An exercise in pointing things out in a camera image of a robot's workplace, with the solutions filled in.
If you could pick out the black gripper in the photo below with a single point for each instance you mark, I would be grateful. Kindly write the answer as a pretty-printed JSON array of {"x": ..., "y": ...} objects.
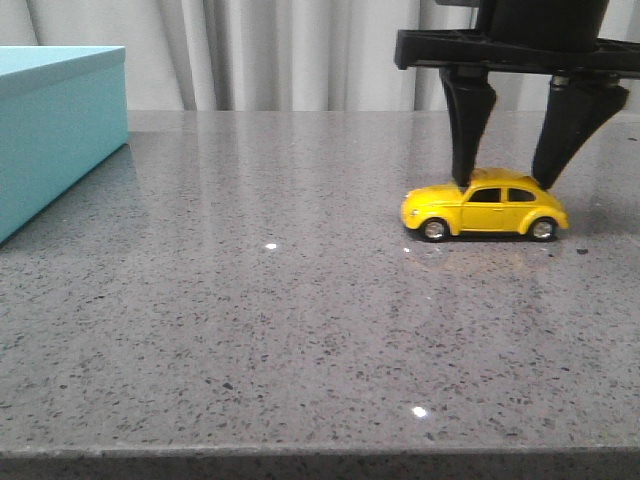
[{"x": 538, "y": 37}]

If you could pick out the yellow toy beetle car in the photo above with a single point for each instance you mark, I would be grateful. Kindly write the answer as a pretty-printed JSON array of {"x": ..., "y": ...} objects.
[{"x": 497, "y": 200}]

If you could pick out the light blue box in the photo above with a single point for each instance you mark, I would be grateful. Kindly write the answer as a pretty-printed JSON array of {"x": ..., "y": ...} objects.
[{"x": 63, "y": 111}]

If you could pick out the grey curtain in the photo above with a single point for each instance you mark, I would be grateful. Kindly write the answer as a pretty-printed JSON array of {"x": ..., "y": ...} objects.
[{"x": 249, "y": 55}]

